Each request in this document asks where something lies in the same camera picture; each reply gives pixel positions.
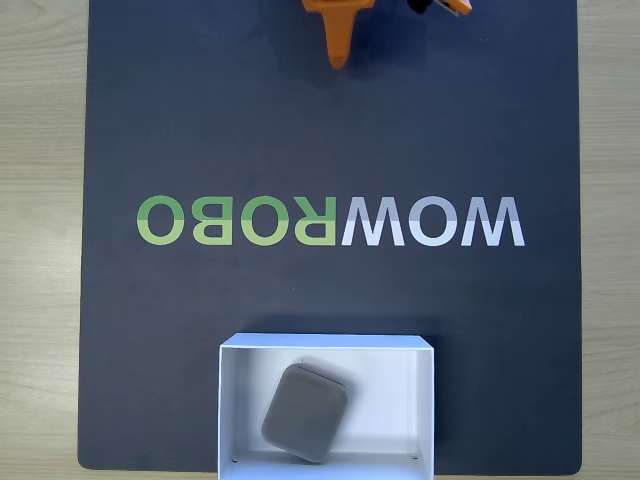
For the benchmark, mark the white cardboard box bin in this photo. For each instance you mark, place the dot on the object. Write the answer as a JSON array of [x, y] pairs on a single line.
[[390, 400]]

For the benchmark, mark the dark mat with WOWROBO print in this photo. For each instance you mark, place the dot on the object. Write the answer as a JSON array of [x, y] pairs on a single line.
[[200, 125]]

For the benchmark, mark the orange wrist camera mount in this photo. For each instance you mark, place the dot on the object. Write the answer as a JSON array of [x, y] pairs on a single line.
[[460, 5]]

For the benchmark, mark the grey square usb charger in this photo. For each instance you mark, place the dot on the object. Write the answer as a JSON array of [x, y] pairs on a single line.
[[305, 412]]

